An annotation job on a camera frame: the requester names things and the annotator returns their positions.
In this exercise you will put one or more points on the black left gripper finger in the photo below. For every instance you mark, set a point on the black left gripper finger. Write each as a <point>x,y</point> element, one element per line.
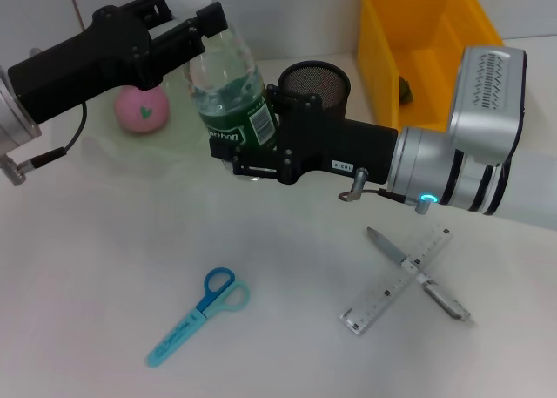
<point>191,34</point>
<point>156,6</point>

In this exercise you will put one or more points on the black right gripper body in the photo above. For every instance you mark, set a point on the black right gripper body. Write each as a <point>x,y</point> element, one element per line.
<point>330,145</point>

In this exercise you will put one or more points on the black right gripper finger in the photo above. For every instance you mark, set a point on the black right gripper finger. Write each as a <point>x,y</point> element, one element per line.
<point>252,165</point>
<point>296,98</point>

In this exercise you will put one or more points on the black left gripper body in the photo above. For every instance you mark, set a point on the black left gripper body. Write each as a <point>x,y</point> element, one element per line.
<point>82,62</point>

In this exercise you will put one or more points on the clear green-label water bottle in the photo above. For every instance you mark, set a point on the clear green-label water bottle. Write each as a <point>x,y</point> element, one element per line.
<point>226,93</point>

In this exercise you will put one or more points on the pink knitted peach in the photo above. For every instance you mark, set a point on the pink knitted peach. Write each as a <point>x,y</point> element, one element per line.
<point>141,112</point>

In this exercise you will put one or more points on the green plastic wrapper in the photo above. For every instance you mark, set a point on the green plastic wrapper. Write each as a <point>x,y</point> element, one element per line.
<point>405,92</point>

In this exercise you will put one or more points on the black mesh pen cup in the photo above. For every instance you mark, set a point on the black mesh pen cup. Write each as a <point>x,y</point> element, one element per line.
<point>317,84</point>

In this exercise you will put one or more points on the green glass fruit plate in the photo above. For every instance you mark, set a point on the green glass fruit plate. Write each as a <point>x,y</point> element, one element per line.
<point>143,147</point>

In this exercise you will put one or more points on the grey white pen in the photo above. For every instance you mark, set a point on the grey white pen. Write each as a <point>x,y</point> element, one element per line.
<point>393,252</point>

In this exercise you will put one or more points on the blue children's scissors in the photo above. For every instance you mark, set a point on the blue children's scissors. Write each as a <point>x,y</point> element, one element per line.
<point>204,311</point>

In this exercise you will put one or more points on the clear plastic ruler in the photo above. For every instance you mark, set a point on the clear plastic ruler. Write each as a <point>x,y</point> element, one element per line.
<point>391,289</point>

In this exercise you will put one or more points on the yellow plastic bin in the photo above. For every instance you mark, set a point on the yellow plastic bin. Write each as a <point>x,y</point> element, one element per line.
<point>413,32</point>

